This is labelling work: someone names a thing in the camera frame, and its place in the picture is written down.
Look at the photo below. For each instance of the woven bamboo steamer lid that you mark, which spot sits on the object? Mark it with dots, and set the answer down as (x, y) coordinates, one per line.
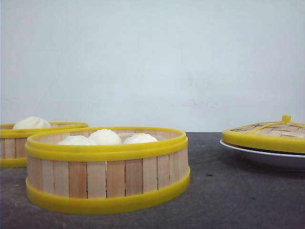
(284, 136)

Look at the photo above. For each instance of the bamboo steamer basket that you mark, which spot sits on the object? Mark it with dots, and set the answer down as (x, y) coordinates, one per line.
(12, 141)
(101, 179)

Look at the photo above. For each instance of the right bun in front basket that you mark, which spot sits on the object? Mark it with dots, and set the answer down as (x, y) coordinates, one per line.
(139, 138)

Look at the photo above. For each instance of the bun in basket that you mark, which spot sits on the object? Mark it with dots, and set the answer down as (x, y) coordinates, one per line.
(32, 122)
(77, 140)
(105, 137)
(139, 138)

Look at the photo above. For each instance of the middle bun in front basket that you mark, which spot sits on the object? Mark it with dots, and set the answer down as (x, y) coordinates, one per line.
(105, 137)

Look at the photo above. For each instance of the left bun in front basket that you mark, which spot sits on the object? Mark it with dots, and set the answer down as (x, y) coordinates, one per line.
(77, 140)

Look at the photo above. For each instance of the white plate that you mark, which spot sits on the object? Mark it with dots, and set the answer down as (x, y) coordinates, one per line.
(280, 160)

